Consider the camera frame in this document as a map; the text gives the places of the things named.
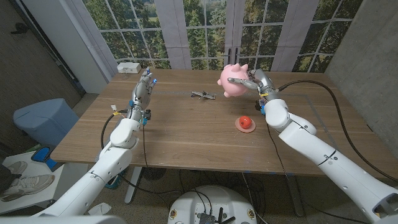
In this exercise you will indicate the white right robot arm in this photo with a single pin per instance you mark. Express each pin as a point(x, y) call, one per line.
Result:
point(329, 165)

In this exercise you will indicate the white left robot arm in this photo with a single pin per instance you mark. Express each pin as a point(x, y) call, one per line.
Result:
point(107, 165)

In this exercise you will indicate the printed window backdrop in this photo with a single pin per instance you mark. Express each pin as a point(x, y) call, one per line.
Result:
point(199, 31)

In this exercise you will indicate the dark trouser leg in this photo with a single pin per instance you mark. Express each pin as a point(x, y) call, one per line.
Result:
point(4, 179)

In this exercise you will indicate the pink plastic piggy bank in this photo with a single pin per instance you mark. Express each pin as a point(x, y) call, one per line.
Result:
point(233, 74)

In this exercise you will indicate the red ball on pink dish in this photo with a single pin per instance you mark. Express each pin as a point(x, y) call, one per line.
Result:
point(245, 130)

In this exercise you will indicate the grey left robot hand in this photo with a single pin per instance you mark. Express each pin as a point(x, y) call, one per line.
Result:
point(141, 95)

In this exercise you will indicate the blue padded object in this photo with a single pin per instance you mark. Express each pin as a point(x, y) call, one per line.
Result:
point(42, 154)

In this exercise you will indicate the white robot chest panel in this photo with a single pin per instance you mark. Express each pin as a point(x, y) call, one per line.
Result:
point(62, 220)

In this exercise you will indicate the small grey sneaker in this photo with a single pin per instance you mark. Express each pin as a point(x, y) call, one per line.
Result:
point(17, 167)

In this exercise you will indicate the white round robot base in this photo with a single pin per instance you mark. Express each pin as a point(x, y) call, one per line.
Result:
point(214, 202)

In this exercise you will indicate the blue-grey lidded bin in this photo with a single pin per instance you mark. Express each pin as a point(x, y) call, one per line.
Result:
point(43, 121)

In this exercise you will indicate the white plastic box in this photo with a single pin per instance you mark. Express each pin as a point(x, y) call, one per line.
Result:
point(129, 67)

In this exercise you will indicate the large grey sneaker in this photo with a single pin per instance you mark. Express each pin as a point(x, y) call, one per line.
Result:
point(28, 185)

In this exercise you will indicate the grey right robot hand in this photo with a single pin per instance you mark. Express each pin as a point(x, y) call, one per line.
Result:
point(265, 85)

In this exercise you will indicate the white floor board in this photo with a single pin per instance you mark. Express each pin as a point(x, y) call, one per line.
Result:
point(66, 175)

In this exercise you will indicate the teal object under table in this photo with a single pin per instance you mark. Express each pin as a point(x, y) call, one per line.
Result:
point(117, 181)

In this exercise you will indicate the white table leg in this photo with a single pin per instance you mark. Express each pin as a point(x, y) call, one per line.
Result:
point(133, 183)

